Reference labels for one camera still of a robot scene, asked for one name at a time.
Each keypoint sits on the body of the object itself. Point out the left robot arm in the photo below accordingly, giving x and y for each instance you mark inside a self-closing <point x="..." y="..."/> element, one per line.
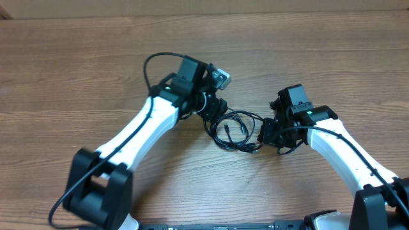
<point x="99" y="188"/>

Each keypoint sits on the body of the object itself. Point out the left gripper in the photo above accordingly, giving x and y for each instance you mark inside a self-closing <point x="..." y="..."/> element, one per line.
<point x="213" y="107"/>

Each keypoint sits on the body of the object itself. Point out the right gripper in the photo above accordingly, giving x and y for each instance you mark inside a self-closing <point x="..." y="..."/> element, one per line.
<point x="268" y="138"/>

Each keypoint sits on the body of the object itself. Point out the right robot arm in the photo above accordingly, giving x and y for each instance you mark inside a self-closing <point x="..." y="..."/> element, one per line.
<point x="380" y="197"/>

